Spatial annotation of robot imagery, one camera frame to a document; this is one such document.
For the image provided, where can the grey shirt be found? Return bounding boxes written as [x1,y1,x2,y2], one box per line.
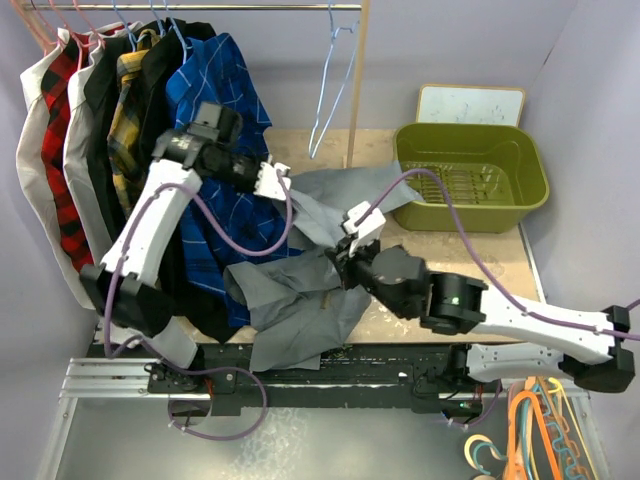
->
[223,161,402,372]

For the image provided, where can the light blue hanger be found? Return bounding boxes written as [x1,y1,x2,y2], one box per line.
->
[307,1,360,159]

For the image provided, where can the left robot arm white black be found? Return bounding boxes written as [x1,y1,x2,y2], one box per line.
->
[80,102,259,392]

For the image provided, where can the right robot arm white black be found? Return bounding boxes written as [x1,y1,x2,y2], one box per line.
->
[325,239,635,393]

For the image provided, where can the blue plaid shirt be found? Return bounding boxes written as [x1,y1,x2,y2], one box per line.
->
[166,33,300,327]

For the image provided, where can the yellow plaid shirt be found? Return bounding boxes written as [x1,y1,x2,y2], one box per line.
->
[107,29,161,219]

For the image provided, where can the black dark shirt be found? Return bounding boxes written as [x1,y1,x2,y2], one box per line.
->
[83,38,130,240]

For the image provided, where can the pink hanger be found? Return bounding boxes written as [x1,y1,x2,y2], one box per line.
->
[17,0,109,61]

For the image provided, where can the red plaid shirt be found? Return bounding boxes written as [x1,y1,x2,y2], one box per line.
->
[41,40,93,272]

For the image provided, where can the beige shirt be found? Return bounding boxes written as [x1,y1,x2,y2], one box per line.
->
[16,28,92,309]

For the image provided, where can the yellow hanger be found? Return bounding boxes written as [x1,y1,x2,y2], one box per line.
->
[532,377,600,479]

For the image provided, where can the olive green plastic bin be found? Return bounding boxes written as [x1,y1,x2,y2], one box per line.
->
[393,123,549,234]

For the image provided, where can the small whiteboard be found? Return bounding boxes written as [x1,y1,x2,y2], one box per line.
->
[416,84,526,127]

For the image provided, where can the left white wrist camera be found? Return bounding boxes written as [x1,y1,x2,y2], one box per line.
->
[254,162,291,201]

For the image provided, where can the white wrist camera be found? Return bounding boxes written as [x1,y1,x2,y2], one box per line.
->
[341,201,386,257]
[254,162,291,201]

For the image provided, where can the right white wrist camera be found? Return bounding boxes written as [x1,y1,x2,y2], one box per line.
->
[341,201,386,257]

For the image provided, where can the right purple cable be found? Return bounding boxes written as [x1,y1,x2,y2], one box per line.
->
[367,168,640,344]

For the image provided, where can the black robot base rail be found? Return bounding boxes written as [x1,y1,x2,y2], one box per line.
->
[69,343,498,422]

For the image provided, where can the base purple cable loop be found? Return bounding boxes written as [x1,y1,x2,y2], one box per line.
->
[167,363,270,441]

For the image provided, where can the wooden clothes rack frame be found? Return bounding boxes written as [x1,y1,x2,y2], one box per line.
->
[9,0,372,171]

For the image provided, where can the metal clothes rail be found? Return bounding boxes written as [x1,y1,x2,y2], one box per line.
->
[17,1,363,12]

